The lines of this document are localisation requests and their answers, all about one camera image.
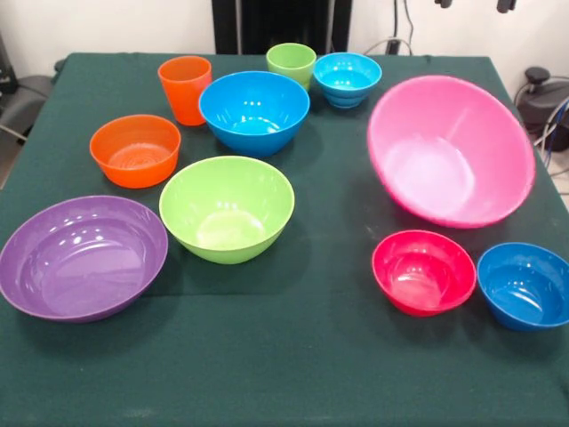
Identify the large pink bowl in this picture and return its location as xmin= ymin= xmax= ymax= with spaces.
xmin=366 ymin=74 xmax=537 ymax=230

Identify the green bowl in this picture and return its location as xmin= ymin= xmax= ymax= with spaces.
xmin=158 ymin=155 xmax=296 ymax=266

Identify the black floor stand base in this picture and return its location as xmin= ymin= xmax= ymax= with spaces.
xmin=515 ymin=66 xmax=569 ymax=134
xmin=0 ymin=33 xmax=57 ymax=139

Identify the small ribbed cyan bowl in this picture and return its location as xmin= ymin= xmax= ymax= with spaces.
xmin=313 ymin=52 xmax=383 ymax=109

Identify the green cup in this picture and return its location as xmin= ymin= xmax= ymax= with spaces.
xmin=265 ymin=42 xmax=317 ymax=93

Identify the large light blue bowl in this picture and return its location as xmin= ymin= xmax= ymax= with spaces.
xmin=198 ymin=70 xmax=311 ymax=158

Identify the red bowl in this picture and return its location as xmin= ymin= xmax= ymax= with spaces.
xmin=372 ymin=230 xmax=477 ymax=318

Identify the orange cup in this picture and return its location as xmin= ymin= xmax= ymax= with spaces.
xmin=157 ymin=55 xmax=213 ymax=127

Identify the small dark blue bowl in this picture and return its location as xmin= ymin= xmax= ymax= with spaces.
xmin=477 ymin=242 xmax=569 ymax=332

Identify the orange bowl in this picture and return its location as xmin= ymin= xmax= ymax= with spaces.
xmin=89 ymin=114 xmax=182 ymax=189

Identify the dark green tablecloth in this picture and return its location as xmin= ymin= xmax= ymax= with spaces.
xmin=0 ymin=52 xmax=569 ymax=427

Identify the purple bowl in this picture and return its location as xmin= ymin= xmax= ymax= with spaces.
xmin=0 ymin=195 xmax=170 ymax=324

